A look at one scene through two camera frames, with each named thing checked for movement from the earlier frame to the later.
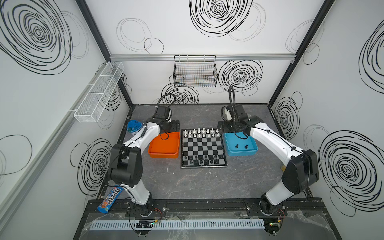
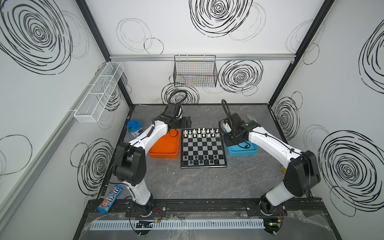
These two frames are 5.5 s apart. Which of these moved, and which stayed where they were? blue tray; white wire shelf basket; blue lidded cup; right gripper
Moved: right gripper
Stayed: blue tray; blue lidded cup; white wire shelf basket
